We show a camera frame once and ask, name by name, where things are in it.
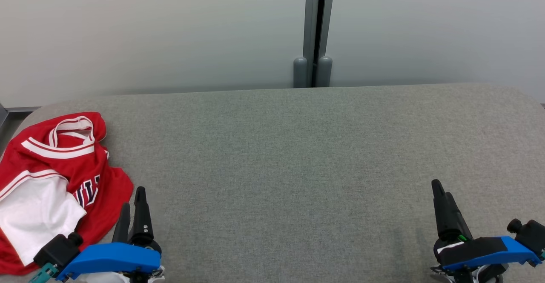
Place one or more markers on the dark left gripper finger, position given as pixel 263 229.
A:
pixel 122 227
pixel 141 219

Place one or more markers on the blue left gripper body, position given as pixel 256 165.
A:
pixel 115 257

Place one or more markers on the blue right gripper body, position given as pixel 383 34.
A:
pixel 477 251

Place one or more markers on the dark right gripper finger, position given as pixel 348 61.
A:
pixel 440 206
pixel 459 223

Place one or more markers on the red and white jersey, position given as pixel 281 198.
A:
pixel 47 168

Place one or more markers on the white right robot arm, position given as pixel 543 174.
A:
pixel 489 271

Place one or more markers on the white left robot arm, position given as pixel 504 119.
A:
pixel 102 278

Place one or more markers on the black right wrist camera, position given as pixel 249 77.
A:
pixel 532 234

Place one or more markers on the grey metal partition post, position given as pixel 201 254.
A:
pixel 313 27

